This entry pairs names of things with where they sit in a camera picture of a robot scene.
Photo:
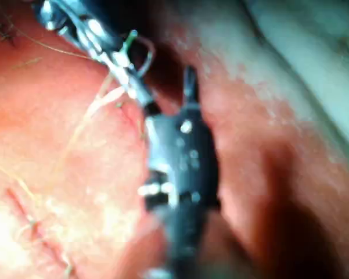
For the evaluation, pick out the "blue stitching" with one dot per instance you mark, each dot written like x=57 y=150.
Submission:
x=35 y=229
x=5 y=35

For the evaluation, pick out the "curved steel needle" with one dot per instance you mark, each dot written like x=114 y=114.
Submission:
x=153 y=56

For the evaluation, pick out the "blue thread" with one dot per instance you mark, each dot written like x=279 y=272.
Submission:
x=113 y=93

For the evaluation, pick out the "dark right arm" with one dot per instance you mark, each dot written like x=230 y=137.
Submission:
x=188 y=247

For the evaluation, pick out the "left arm needle driver jaw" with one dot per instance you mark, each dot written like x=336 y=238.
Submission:
x=127 y=75

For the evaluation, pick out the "right arm needle driver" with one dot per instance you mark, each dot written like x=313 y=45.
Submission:
x=183 y=157

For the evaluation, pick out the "left arm needle driver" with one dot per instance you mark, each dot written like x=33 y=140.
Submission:
x=84 y=26

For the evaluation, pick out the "tissue pad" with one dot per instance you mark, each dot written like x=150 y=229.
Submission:
x=61 y=130

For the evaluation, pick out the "right arm needle driver jaw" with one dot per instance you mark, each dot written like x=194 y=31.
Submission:
x=190 y=87
x=154 y=109

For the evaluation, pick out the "pale grey cloth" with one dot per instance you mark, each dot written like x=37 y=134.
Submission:
x=313 y=52

